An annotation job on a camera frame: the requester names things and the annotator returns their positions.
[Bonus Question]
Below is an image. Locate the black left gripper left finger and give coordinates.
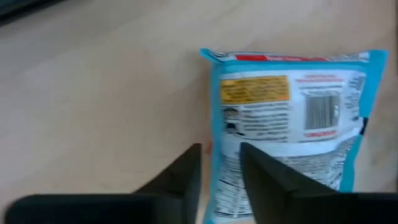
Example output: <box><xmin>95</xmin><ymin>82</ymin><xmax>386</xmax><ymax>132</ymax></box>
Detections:
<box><xmin>4</xmin><ymin>142</ymin><xmax>203</xmax><ymax>224</ymax></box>

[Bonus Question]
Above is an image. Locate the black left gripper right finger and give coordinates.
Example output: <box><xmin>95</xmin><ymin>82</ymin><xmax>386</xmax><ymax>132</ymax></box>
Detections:
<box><xmin>240</xmin><ymin>142</ymin><xmax>398</xmax><ymax>224</ymax></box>

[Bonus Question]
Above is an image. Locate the blue ramen noodle packet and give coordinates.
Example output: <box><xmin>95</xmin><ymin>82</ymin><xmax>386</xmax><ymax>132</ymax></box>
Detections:
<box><xmin>200</xmin><ymin>47</ymin><xmax>389</xmax><ymax>224</ymax></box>

